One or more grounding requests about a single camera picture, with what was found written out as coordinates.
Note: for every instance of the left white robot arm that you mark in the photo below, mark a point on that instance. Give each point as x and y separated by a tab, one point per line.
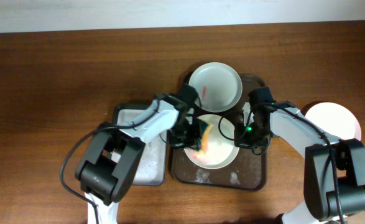
107	170

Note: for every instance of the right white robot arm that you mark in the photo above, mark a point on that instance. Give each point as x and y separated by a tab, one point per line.
334	170

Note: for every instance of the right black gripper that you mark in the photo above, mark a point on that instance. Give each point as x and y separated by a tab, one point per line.
242	142

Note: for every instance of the green and yellow sponge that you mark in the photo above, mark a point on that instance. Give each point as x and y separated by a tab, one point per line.
204	130

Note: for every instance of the pale green plate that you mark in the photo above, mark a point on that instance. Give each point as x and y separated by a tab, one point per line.
218	85

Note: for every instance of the small black soapy tray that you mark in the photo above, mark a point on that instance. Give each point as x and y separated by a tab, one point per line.
151	168

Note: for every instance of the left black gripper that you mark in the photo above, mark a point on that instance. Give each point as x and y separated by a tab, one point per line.
176	144

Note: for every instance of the brown plastic serving tray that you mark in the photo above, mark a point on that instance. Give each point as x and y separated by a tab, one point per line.
246	172

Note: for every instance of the pink white plate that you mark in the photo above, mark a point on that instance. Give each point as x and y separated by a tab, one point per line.
335	119

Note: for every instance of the cream white plate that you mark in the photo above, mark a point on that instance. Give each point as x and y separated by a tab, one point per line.
221	151

